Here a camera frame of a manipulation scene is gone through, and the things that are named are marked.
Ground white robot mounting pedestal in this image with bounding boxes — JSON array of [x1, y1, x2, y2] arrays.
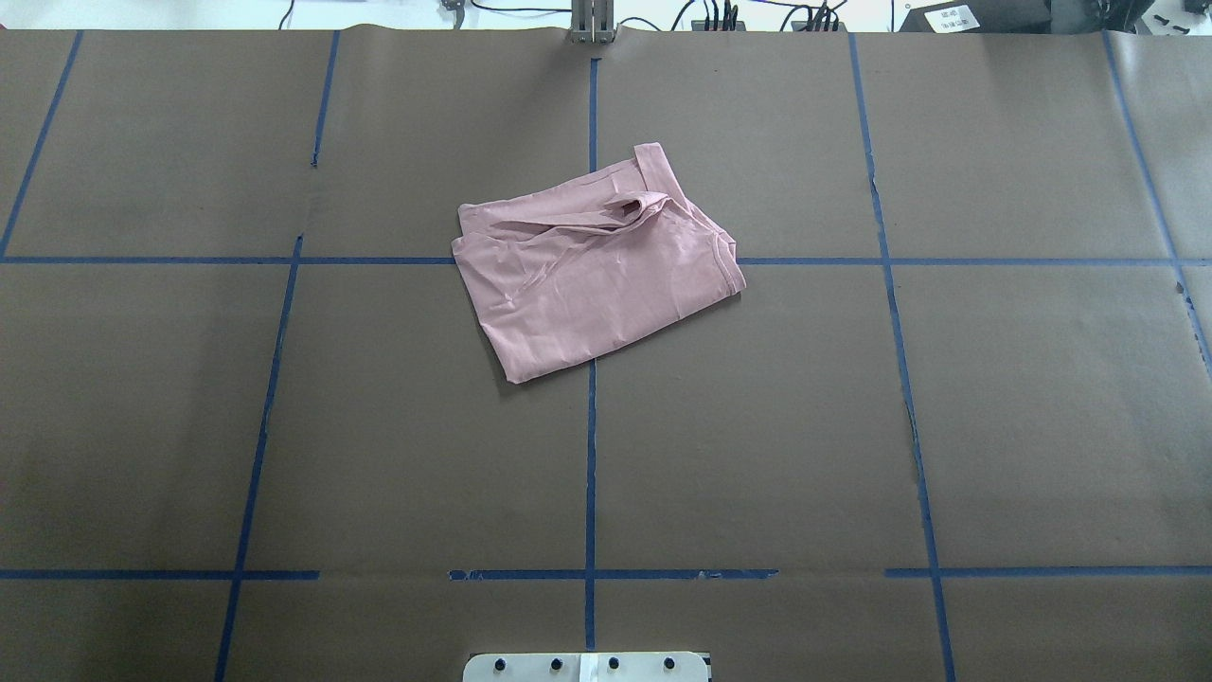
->
[[462, 651, 713, 681]]

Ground aluminium frame post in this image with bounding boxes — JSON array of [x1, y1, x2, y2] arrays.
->
[[568, 0, 617, 45]]

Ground pink snoopy t-shirt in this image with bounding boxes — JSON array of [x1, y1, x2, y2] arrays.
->
[[451, 142, 747, 385]]

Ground blue tape grid lines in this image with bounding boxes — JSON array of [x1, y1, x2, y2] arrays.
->
[[2, 25, 1210, 681]]

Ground black box with label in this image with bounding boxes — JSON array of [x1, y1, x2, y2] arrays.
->
[[894, 1, 1052, 34]]

